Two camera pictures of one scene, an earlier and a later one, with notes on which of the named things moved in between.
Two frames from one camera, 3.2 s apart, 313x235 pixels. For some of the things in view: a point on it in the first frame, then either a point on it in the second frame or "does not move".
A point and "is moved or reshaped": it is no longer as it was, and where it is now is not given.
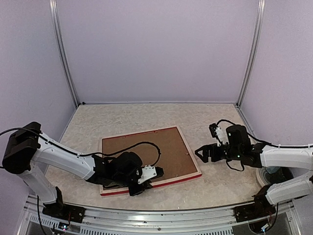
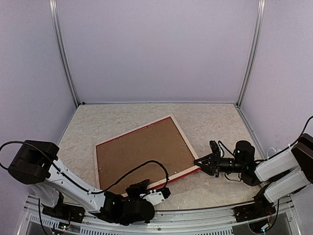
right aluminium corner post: x=258 y=29 does not move
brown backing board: x=175 y=158 is moved or reshaped
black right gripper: x=212 y=148 → x=208 y=169
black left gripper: x=133 y=192 → x=138 y=188
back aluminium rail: x=155 y=103 does not move
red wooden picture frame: x=166 y=147 is moved or reshaped
